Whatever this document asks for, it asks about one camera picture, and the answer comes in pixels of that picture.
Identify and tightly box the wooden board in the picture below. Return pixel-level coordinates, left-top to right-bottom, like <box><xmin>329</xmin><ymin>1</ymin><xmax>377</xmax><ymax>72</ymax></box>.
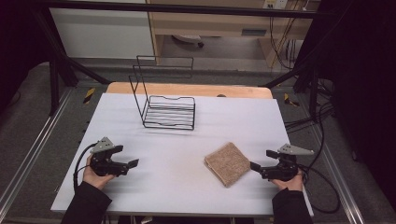
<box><xmin>106</xmin><ymin>81</ymin><xmax>274</xmax><ymax>100</ymax></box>

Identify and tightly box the person's right hand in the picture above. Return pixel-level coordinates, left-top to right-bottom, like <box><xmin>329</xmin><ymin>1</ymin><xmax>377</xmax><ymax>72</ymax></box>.
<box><xmin>270</xmin><ymin>172</ymin><xmax>305</xmax><ymax>192</ymax></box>

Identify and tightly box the dark curtain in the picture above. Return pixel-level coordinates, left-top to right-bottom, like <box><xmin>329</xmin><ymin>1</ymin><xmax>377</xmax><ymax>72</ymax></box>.
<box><xmin>298</xmin><ymin>0</ymin><xmax>396</xmax><ymax>213</ymax></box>
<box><xmin>0</xmin><ymin>0</ymin><xmax>52</xmax><ymax>113</ymax></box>

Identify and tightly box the person's left hand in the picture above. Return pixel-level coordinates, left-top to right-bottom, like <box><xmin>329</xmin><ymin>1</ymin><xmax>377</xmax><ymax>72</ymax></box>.
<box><xmin>81</xmin><ymin>155</ymin><xmax>117</xmax><ymax>191</ymax></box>

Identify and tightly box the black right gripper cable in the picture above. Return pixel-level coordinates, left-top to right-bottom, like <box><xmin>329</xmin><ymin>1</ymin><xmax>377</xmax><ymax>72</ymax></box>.
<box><xmin>297</xmin><ymin>163</ymin><xmax>341</xmax><ymax>215</ymax></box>

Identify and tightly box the black metal frame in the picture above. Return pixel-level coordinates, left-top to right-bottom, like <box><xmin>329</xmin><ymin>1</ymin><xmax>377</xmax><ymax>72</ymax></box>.
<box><xmin>31</xmin><ymin>0</ymin><xmax>325</xmax><ymax>116</ymax></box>

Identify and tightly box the tan towel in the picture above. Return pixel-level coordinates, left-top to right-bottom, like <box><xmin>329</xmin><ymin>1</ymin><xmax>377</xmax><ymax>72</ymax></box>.
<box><xmin>204</xmin><ymin>142</ymin><xmax>252</xmax><ymax>189</ymax></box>

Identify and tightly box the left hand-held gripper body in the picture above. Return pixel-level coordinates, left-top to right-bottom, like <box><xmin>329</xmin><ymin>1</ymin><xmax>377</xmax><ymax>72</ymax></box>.
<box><xmin>90</xmin><ymin>136</ymin><xmax>130</xmax><ymax>177</ymax></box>

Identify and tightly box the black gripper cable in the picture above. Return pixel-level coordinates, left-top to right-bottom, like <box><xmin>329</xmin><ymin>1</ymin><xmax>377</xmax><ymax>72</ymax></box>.
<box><xmin>72</xmin><ymin>142</ymin><xmax>98</xmax><ymax>191</ymax></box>
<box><xmin>297</xmin><ymin>163</ymin><xmax>341</xmax><ymax>215</ymax></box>

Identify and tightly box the yellow black tape marker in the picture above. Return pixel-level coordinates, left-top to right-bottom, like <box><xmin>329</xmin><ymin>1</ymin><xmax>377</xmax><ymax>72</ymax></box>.
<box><xmin>82</xmin><ymin>87</ymin><xmax>96</xmax><ymax>105</ymax></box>
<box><xmin>283</xmin><ymin>92</ymin><xmax>300</xmax><ymax>107</ymax></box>

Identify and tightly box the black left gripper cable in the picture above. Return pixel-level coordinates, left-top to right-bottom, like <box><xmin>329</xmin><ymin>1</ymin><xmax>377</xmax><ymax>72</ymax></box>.
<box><xmin>72</xmin><ymin>142</ymin><xmax>98</xmax><ymax>191</ymax></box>

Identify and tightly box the white table mat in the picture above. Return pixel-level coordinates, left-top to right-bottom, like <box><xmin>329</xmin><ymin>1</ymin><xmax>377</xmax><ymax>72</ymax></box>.
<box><xmin>50</xmin><ymin>92</ymin><xmax>315</xmax><ymax>217</ymax></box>

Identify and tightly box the wooden desk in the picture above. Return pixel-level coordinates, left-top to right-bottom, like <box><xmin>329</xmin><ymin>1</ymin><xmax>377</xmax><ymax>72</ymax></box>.
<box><xmin>146</xmin><ymin>0</ymin><xmax>321</xmax><ymax>68</ymax></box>

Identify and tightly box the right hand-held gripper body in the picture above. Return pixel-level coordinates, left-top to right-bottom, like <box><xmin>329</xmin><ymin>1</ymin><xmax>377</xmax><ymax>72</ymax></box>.
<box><xmin>261</xmin><ymin>143</ymin><xmax>316</xmax><ymax>182</ymax></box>

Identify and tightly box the white chair base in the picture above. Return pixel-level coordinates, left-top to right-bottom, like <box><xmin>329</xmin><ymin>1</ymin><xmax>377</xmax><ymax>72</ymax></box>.
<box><xmin>172</xmin><ymin>34</ymin><xmax>205</xmax><ymax>49</ymax></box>

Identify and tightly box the white cabinet panel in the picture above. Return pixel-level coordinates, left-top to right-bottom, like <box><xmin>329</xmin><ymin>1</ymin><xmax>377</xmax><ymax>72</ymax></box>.
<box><xmin>49</xmin><ymin>7</ymin><xmax>155</xmax><ymax>61</ymax></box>

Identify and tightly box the white power strip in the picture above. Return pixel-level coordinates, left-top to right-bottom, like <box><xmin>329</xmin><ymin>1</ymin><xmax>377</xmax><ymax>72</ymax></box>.
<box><xmin>262</xmin><ymin>0</ymin><xmax>290</xmax><ymax>10</ymax></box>

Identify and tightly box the aluminium floor rail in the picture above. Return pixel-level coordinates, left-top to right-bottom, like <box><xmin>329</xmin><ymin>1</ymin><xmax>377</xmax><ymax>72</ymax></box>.
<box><xmin>305</xmin><ymin>123</ymin><xmax>366</xmax><ymax>224</ymax></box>
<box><xmin>0</xmin><ymin>88</ymin><xmax>75</xmax><ymax>217</ymax></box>

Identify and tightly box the hanging cable bundle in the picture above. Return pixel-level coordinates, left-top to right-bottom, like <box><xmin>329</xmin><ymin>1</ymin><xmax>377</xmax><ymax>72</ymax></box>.
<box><xmin>268</xmin><ymin>14</ymin><xmax>301</xmax><ymax>71</ymax></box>

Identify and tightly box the black floor cable bundle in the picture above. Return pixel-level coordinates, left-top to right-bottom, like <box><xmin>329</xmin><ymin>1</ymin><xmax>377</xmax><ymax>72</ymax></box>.
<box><xmin>284</xmin><ymin>102</ymin><xmax>336</xmax><ymax>133</ymax></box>

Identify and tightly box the black wire rack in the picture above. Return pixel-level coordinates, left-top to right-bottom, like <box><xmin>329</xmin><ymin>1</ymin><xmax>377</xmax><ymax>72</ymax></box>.
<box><xmin>128</xmin><ymin>55</ymin><xmax>197</xmax><ymax>132</ymax></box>

